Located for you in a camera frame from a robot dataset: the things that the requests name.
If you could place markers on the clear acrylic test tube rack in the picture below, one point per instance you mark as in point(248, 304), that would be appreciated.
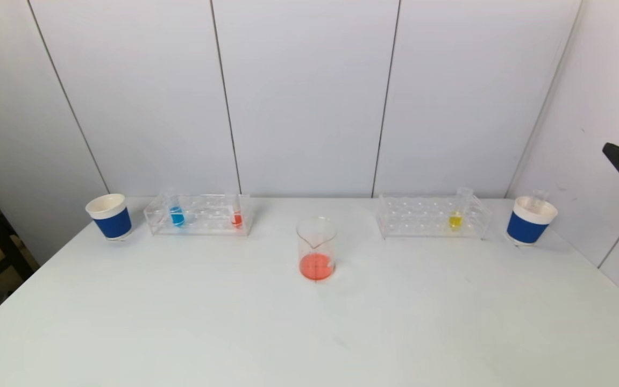
point(207, 215)
point(422, 217)

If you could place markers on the clear glass beaker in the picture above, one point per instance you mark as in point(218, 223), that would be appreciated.
point(315, 266)

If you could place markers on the test tube with red pigment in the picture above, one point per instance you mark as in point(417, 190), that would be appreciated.
point(237, 219)
point(539, 198)

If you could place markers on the test tube with yellow pigment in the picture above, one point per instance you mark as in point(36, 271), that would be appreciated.
point(454, 220)

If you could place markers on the blue white paper cup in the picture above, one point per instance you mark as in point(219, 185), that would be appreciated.
point(113, 223)
point(527, 228)

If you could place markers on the test tube with blue pigment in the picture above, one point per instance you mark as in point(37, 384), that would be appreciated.
point(177, 216)

